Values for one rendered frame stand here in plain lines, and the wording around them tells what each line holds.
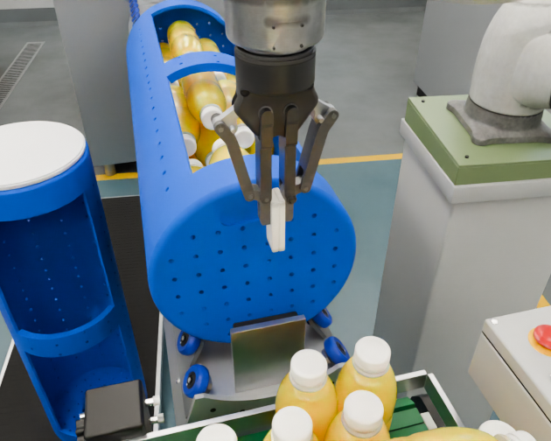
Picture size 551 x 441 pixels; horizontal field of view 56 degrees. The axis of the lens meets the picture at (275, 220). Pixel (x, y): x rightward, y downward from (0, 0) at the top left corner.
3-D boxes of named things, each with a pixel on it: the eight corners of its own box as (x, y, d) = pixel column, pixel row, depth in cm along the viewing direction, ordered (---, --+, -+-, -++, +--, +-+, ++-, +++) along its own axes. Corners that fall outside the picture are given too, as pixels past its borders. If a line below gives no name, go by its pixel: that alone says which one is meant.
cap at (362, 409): (378, 402, 54) (380, 391, 53) (384, 437, 51) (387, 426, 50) (340, 402, 54) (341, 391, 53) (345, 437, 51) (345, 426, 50)
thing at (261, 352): (298, 365, 78) (301, 305, 70) (303, 378, 76) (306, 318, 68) (232, 380, 76) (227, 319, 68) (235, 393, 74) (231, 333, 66)
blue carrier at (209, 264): (239, 99, 149) (231, -8, 132) (352, 323, 81) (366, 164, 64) (137, 112, 144) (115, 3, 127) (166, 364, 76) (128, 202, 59)
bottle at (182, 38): (193, 50, 132) (205, 78, 118) (165, 47, 130) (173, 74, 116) (197, 22, 129) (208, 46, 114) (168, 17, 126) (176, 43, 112)
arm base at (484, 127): (512, 95, 125) (519, 73, 122) (560, 143, 108) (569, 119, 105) (438, 97, 124) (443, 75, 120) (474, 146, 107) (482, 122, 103)
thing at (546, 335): (551, 326, 61) (554, 320, 60) (573, 351, 58) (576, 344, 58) (525, 332, 60) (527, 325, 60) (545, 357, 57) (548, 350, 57)
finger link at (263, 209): (270, 186, 56) (243, 190, 55) (271, 224, 59) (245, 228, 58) (267, 179, 57) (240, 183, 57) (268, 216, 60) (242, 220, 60)
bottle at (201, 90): (192, 99, 110) (205, 140, 95) (172, 73, 105) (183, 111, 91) (220, 80, 109) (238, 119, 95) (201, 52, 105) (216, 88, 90)
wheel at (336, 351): (329, 329, 76) (317, 336, 76) (339, 353, 72) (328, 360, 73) (345, 341, 78) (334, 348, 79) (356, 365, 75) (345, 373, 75)
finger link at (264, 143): (275, 109, 50) (261, 111, 49) (273, 206, 56) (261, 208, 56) (266, 94, 53) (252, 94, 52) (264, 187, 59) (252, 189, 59)
